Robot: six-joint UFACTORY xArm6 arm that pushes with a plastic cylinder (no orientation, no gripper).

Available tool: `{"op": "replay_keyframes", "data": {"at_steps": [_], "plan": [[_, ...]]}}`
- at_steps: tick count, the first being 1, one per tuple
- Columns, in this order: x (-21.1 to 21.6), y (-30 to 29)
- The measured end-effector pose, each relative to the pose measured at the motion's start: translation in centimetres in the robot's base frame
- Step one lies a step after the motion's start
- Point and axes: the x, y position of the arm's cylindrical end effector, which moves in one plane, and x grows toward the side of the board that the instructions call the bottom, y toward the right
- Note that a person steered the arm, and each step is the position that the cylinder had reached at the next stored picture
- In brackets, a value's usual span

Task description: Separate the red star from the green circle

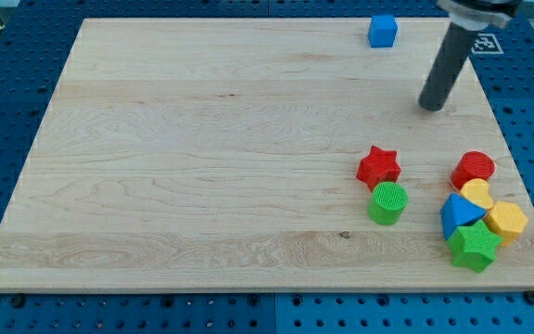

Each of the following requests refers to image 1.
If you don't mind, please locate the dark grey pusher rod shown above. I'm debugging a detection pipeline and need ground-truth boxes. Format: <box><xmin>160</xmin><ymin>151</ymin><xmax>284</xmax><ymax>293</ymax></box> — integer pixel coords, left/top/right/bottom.
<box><xmin>418</xmin><ymin>22</ymin><xmax>478</xmax><ymax>111</ymax></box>

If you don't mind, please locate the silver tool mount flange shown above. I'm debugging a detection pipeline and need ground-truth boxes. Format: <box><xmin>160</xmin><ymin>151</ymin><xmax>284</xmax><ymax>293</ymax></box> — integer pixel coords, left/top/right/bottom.
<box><xmin>436</xmin><ymin>0</ymin><xmax>523</xmax><ymax>31</ymax></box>

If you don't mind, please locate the red star block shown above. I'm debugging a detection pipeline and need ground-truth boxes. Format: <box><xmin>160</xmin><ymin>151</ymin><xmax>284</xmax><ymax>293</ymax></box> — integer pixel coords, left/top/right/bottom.
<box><xmin>356</xmin><ymin>146</ymin><xmax>401</xmax><ymax>192</ymax></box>

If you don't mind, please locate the green star block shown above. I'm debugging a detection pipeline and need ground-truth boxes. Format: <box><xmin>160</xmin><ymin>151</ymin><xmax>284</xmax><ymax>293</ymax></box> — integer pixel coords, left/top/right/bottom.
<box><xmin>447</xmin><ymin>220</ymin><xmax>502</xmax><ymax>273</ymax></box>

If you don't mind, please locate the white fiducial marker tag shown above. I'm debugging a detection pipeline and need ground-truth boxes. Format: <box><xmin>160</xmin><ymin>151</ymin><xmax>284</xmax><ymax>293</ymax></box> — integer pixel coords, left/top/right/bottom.
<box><xmin>471</xmin><ymin>32</ymin><xmax>503</xmax><ymax>55</ymax></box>

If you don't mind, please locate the blue cube block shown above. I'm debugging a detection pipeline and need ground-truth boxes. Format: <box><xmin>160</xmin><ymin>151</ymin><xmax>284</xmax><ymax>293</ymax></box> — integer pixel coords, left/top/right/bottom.
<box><xmin>367</xmin><ymin>15</ymin><xmax>398</xmax><ymax>48</ymax></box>

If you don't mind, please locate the red cylinder block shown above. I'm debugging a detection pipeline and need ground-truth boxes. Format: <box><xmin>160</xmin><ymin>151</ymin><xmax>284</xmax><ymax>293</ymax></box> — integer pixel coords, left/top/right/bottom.
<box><xmin>450</xmin><ymin>151</ymin><xmax>495</xmax><ymax>189</ymax></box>

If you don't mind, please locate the yellow heart block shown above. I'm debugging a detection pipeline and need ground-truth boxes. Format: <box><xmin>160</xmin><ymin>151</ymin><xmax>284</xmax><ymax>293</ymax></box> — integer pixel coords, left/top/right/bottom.
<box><xmin>460</xmin><ymin>178</ymin><xmax>494</xmax><ymax>210</ymax></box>

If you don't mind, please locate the blue triangle block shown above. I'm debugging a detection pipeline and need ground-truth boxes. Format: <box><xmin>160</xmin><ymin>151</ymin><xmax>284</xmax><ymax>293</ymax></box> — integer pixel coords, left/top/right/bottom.
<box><xmin>439</xmin><ymin>193</ymin><xmax>486</xmax><ymax>239</ymax></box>

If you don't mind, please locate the green cylinder block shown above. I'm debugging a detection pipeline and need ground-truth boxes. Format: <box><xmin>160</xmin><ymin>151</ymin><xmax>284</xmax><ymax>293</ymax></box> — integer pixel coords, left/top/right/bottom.
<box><xmin>367</xmin><ymin>181</ymin><xmax>409</xmax><ymax>225</ymax></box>

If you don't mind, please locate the yellow hexagon block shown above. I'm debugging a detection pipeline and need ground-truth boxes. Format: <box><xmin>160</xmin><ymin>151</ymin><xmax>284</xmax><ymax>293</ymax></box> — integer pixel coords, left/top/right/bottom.
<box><xmin>484</xmin><ymin>201</ymin><xmax>528</xmax><ymax>247</ymax></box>

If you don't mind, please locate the wooden board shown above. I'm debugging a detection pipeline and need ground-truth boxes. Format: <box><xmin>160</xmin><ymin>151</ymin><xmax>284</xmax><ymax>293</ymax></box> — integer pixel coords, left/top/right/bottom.
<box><xmin>0</xmin><ymin>18</ymin><xmax>534</xmax><ymax>294</ymax></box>

